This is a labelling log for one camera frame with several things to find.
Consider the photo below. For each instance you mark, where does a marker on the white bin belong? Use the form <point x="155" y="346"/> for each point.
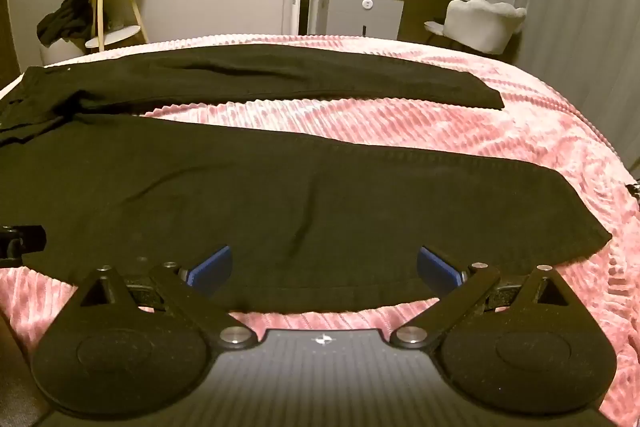
<point x="482" y="24"/>

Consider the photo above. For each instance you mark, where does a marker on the pink ribbed blanket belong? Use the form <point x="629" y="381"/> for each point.
<point x="525" y="157"/>

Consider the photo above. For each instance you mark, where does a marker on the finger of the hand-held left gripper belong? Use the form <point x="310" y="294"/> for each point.
<point x="22" y="244"/>

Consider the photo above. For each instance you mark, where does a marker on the black clothes pile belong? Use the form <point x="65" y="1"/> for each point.
<point x="65" y="19"/>

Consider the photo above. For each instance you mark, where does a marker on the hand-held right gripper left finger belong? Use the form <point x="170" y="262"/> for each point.
<point x="216" y="264"/>

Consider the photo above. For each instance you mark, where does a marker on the black pants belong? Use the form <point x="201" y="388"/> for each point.
<point x="250" y="207"/>

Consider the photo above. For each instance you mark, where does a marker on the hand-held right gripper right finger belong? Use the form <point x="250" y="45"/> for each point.
<point x="434" y="264"/>

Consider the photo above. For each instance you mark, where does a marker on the grey bedside cabinet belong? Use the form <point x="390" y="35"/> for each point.
<point x="361" y="9"/>

